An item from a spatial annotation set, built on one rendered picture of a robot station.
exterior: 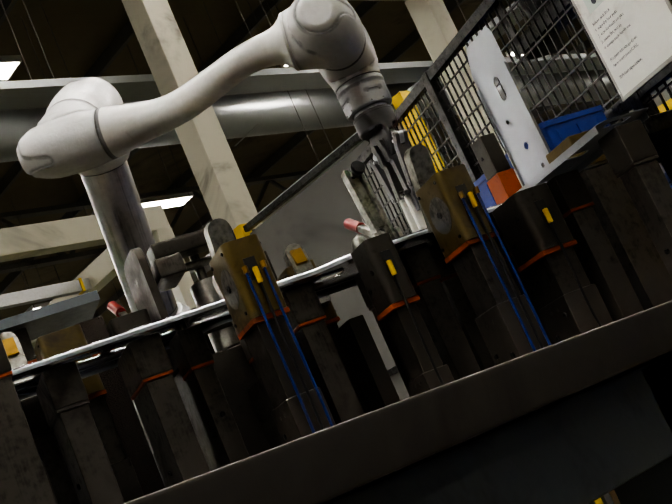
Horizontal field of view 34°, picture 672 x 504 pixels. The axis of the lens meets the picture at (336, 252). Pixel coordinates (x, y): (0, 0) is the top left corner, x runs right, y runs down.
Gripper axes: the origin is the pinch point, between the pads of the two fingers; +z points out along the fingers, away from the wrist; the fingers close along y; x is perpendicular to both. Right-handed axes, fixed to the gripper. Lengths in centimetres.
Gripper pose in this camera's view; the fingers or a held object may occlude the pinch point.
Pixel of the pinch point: (417, 213)
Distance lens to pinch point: 190.6
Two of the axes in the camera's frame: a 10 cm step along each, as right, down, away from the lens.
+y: 3.2, -3.4, -8.9
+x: 8.6, -2.8, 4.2
